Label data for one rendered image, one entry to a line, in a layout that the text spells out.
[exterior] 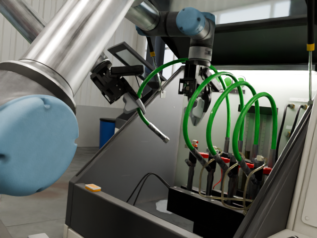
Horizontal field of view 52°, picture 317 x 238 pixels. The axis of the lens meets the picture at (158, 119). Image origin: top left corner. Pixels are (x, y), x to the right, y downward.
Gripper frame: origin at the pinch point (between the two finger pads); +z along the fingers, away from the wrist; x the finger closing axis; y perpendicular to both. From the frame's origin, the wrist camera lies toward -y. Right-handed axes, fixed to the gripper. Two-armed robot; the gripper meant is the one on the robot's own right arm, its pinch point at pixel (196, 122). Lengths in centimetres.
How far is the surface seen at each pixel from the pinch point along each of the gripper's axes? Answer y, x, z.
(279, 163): 5.3, 32.3, 7.1
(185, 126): 15.9, 8.4, 0.8
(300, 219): 2.6, 38.1, 20.3
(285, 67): -25.0, 16.8, -22.1
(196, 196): 4.0, 6.2, 23.2
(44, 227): -56, -208, 121
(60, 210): -90, -241, 121
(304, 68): -25.0, 23.7, -21.6
